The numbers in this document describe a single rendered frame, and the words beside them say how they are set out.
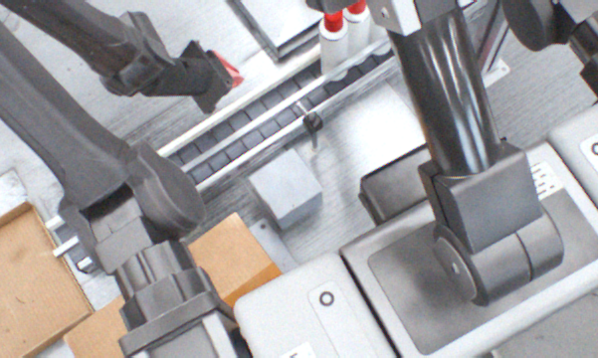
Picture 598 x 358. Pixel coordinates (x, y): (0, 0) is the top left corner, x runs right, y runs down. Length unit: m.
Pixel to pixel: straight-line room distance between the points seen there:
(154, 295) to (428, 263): 0.23
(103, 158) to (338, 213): 0.72
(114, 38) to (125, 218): 0.29
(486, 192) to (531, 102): 0.95
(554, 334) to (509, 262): 1.68
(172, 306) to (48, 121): 0.19
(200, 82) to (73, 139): 0.42
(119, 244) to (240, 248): 0.36
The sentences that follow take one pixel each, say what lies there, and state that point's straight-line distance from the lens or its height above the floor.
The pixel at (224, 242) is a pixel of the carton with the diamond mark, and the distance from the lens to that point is 0.96.
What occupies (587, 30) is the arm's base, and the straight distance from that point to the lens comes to 0.71.
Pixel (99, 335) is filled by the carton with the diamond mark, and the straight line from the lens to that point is 0.99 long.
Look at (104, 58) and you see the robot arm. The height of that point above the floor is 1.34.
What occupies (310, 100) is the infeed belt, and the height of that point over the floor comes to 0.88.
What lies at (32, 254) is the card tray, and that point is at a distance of 1.37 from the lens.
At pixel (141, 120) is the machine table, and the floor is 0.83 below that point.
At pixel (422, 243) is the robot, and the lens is 0.54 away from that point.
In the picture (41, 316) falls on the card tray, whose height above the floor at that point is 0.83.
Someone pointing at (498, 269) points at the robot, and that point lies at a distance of 0.47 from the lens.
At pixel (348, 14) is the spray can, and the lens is 1.18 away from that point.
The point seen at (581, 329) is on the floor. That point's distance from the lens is 2.18.
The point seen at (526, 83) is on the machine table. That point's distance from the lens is 1.41.
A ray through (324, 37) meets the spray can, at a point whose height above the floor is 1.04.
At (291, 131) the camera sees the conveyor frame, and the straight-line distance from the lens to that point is 1.27.
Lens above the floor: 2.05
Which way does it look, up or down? 71 degrees down
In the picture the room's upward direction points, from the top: 11 degrees counter-clockwise
